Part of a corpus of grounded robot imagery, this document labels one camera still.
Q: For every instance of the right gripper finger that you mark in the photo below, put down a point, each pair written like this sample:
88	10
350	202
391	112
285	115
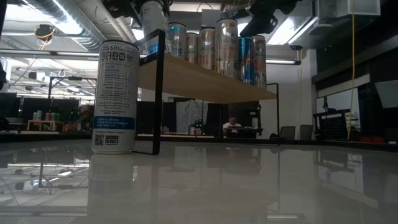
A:
258	26

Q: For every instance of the Celsius can with red print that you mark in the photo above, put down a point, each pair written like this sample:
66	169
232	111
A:
261	62

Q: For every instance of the blue silver Red Bull can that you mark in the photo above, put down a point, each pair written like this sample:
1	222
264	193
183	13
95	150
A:
245	60

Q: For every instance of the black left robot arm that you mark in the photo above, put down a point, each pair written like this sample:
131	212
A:
2	77

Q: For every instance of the person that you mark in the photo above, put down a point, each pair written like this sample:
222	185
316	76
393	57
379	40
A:
231	126
84	116

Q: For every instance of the grey office chair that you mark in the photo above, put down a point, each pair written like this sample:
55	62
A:
306	132
288	133

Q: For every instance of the translucent plastic sheet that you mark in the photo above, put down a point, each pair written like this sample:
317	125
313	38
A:
186	112

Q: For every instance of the wooden storage rack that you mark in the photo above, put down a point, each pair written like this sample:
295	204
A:
40	126

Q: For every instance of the grey rectangular air duct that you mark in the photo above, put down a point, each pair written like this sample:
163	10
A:
311	25

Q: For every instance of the silver round ventilation duct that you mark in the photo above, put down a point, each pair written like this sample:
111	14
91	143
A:
84	28

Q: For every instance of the wooden shelf black metal frame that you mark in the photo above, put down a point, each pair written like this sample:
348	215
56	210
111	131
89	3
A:
202	84

